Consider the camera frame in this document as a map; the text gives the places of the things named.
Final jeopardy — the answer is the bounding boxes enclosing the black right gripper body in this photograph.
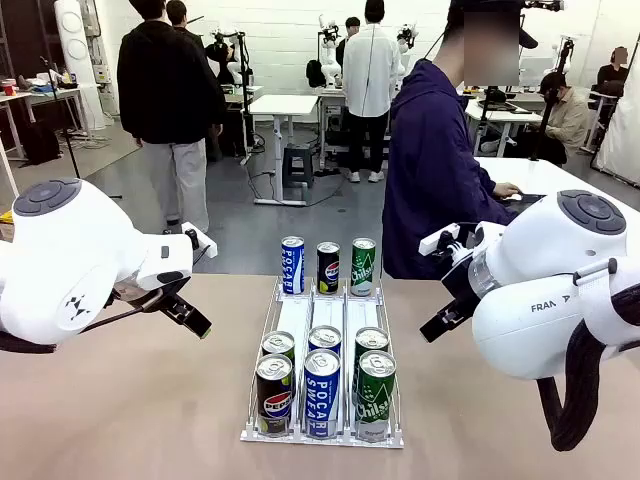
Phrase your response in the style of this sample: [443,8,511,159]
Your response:
[442,257,484,304]

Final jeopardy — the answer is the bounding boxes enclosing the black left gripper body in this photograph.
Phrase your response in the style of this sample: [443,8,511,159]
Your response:
[113,273,194,314]

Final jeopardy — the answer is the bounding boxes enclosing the green Chilsung cider can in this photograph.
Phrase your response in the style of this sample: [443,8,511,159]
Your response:
[350,237,377,297]
[352,326,391,407]
[355,350,397,442]

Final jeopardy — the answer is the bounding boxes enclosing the black Pepsi can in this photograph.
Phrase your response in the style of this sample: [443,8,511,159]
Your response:
[255,353,294,437]
[260,330,296,374]
[316,241,341,294]

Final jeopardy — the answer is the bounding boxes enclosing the person's right forearm purple sleeve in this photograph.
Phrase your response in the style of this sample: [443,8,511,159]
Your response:
[467,172,519,226]

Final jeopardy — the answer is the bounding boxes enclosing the person in purple jacket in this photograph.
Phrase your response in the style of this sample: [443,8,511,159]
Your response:
[382,0,539,281]

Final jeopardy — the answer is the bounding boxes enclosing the seated person beige jacket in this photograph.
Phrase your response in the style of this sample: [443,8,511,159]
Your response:
[519,72,592,167]

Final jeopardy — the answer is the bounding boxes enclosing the person black hoodie grey trousers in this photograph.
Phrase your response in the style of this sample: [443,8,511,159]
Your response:
[117,0,227,235]

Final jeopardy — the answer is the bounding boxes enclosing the person white shirt black trousers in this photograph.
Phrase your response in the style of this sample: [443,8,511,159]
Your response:
[341,0,401,184]

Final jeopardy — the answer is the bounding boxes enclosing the person with headphones black top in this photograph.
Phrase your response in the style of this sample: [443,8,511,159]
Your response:
[596,46,630,99]

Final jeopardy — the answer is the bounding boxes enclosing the person black hair dark top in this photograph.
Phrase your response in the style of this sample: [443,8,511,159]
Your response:
[335,16,362,69]

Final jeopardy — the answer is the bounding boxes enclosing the person in black coat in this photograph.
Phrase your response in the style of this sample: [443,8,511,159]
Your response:
[166,0,207,51]

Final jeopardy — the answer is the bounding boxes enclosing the clear can dispenser rack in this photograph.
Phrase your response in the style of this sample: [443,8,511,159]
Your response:
[239,276,405,450]

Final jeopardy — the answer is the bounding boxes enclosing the blue Pocari Sweat can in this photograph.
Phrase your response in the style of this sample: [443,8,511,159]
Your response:
[281,235,306,295]
[303,348,342,440]
[307,324,343,357]

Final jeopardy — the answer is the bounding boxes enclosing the white table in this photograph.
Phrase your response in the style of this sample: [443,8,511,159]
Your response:
[472,156,640,241]

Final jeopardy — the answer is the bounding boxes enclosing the white office desk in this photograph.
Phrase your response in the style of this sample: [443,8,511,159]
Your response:
[464,97,544,157]

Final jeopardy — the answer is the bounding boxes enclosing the grey plastic stool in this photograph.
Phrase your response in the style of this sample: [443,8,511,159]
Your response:
[282,143,316,190]

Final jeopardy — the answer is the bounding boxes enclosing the white curtain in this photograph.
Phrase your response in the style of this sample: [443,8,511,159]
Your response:
[592,64,640,189]

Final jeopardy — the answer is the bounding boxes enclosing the white cluttered desk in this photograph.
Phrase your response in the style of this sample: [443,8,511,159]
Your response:
[0,84,91,161]

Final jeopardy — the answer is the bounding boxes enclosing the white standing desk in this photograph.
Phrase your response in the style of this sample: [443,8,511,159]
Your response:
[248,93,321,207]

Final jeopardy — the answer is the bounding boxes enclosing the black backpack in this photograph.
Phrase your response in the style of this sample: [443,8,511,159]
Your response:
[305,58,327,89]

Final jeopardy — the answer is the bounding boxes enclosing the white tower air conditioner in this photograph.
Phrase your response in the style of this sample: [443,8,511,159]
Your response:
[53,0,107,132]

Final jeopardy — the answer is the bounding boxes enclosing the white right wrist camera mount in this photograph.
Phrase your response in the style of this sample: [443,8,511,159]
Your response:
[418,223,461,257]

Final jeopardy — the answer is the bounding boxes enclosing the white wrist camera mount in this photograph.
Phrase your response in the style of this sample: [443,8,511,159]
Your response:
[180,222,219,260]
[418,223,461,257]

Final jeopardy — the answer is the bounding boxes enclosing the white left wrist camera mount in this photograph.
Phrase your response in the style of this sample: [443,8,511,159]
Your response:
[180,222,219,260]

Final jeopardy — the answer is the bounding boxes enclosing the black left arm cable sleeve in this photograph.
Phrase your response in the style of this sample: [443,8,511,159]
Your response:
[0,329,57,355]

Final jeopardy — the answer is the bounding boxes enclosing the black arm cable sleeve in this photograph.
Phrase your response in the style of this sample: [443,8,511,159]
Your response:
[537,284,640,453]
[0,329,57,355]

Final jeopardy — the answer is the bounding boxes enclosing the black right arm cable sleeve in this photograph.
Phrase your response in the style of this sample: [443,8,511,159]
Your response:
[537,284,640,453]

